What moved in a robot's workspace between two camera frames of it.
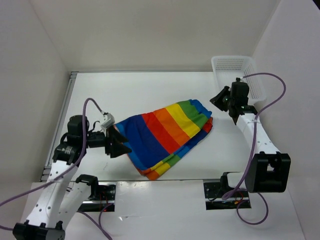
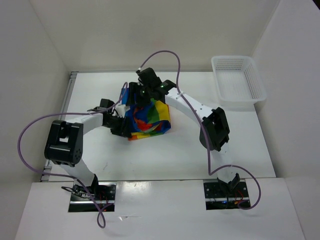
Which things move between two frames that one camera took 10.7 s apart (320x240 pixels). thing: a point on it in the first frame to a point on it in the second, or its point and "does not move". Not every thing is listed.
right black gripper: [216, 100] to [134, 88]
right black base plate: [213, 193] does not move
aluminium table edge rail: [58, 127] does not move
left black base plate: [105, 199] does not move
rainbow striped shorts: [157, 139] to [150, 119]
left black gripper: [116, 148] to [122, 130]
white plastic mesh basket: [227, 68] does not move
